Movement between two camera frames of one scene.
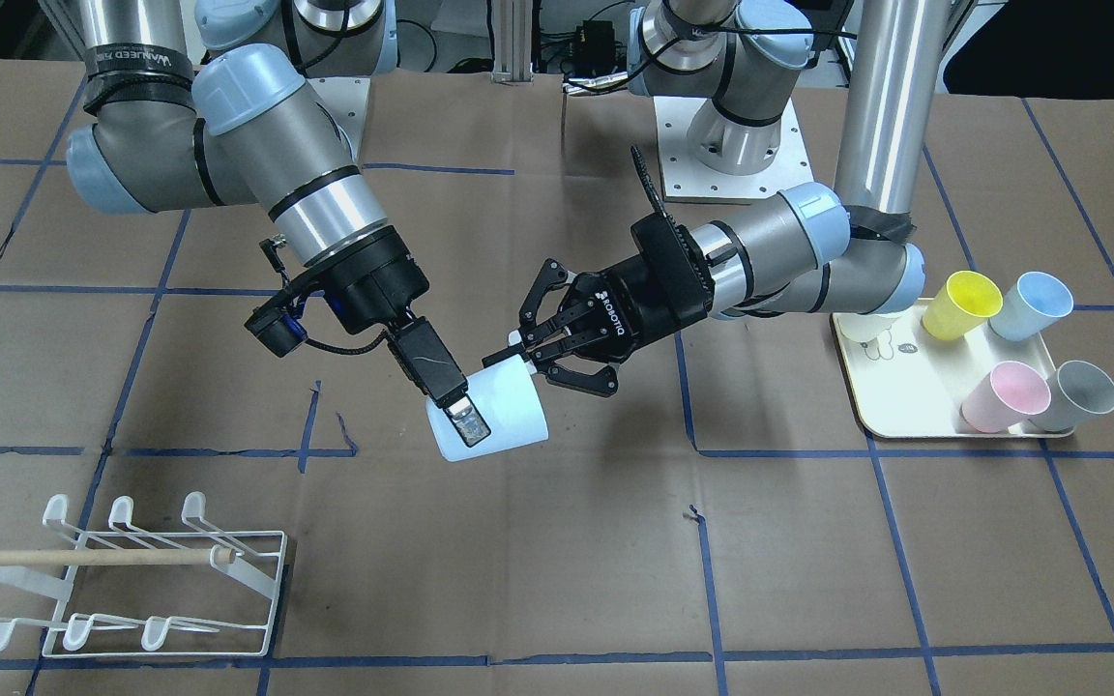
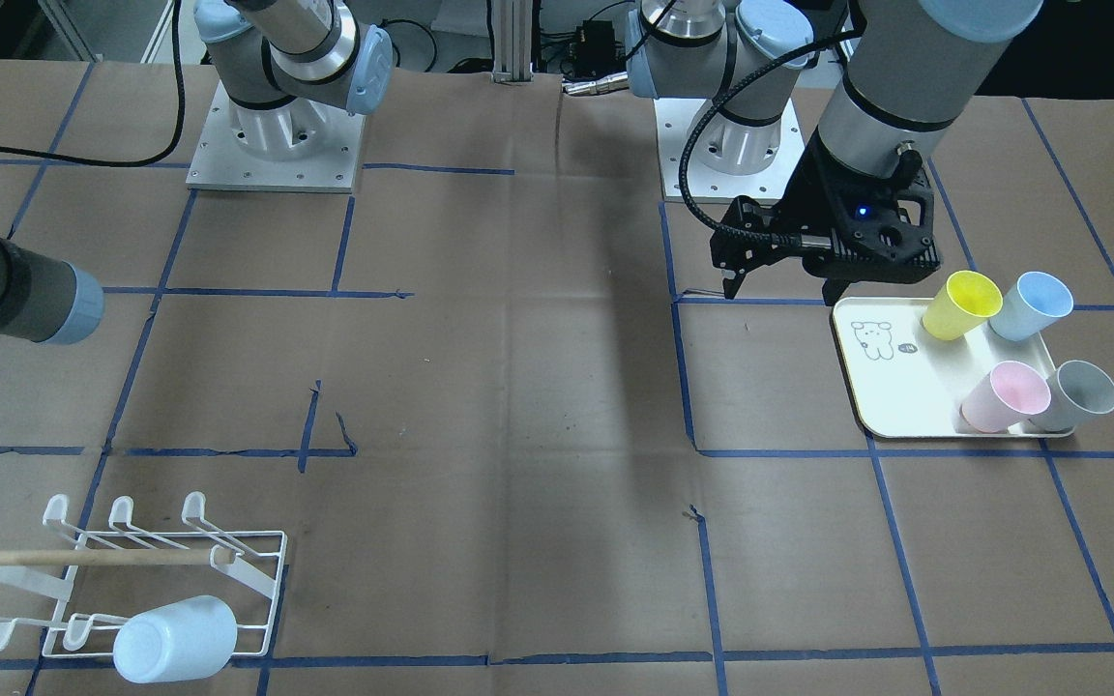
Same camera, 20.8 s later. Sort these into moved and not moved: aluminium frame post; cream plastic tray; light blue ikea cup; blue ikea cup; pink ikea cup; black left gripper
Moved: black left gripper; light blue ikea cup
Not moved: cream plastic tray; pink ikea cup; aluminium frame post; blue ikea cup
